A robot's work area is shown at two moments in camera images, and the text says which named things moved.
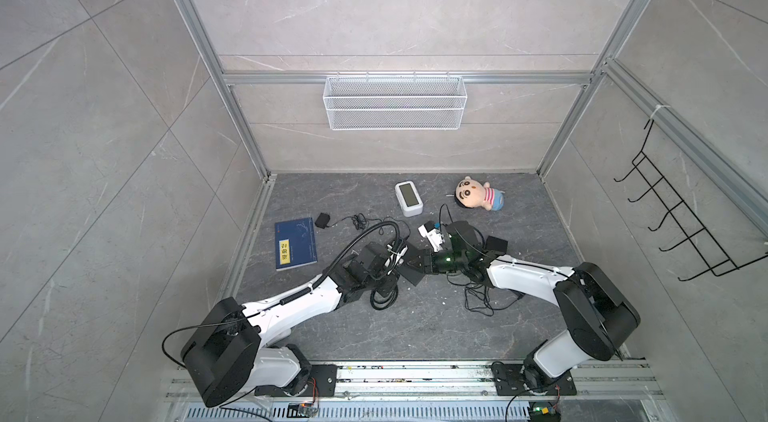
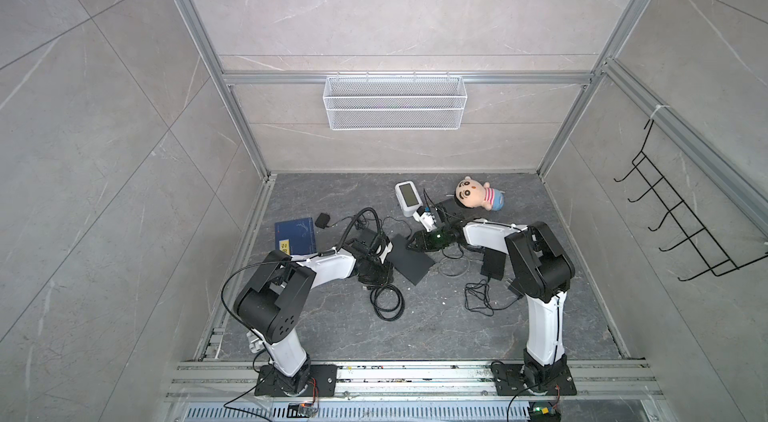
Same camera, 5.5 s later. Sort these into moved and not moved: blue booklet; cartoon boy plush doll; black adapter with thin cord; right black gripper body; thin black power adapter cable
Moved: right black gripper body
Not moved: blue booklet; cartoon boy plush doll; thin black power adapter cable; black adapter with thin cord
